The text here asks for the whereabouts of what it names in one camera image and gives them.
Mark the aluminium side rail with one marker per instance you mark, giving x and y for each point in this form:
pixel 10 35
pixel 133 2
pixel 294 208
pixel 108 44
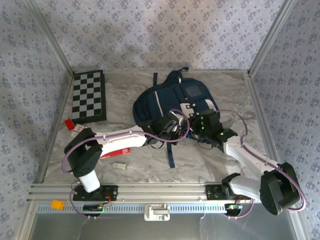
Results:
pixel 55 125
pixel 265 125

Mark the small red box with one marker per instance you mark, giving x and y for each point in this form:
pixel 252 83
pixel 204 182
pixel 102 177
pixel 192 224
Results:
pixel 69 124

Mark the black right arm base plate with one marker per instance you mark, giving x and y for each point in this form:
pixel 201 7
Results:
pixel 212 192

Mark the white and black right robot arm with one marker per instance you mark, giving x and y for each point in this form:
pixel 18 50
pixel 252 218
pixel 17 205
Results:
pixel 250 160

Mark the orange plastic connector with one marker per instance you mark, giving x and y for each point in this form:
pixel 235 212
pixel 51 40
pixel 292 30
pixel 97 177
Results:
pixel 57 204

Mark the navy blue backpack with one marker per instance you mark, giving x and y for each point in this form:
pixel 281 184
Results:
pixel 155 107

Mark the aluminium frame post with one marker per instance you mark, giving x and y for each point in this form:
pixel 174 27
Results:
pixel 267 42
pixel 55 42

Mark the white plastic latch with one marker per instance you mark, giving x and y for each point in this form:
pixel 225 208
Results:
pixel 157 212

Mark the aluminium frame rail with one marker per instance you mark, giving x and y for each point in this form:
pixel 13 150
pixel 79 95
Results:
pixel 160 192

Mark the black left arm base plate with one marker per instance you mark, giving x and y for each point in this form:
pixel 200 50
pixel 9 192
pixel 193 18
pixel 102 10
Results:
pixel 112 193

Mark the white and red card box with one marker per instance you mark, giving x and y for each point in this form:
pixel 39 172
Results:
pixel 77 128

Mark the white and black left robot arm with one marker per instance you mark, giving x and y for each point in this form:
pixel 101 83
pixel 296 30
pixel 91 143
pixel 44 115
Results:
pixel 120 142

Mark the black and grey chessboard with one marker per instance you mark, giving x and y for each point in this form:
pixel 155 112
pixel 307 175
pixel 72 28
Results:
pixel 87 97

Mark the red pencil pouch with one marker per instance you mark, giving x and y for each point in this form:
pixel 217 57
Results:
pixel 122 151

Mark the grey metal sheet panel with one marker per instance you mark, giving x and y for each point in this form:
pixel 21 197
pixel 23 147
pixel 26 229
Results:
pixel 100 227

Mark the small green circuit board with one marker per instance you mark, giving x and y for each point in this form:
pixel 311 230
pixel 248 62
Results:
pixel 93 207
pixel 233 207

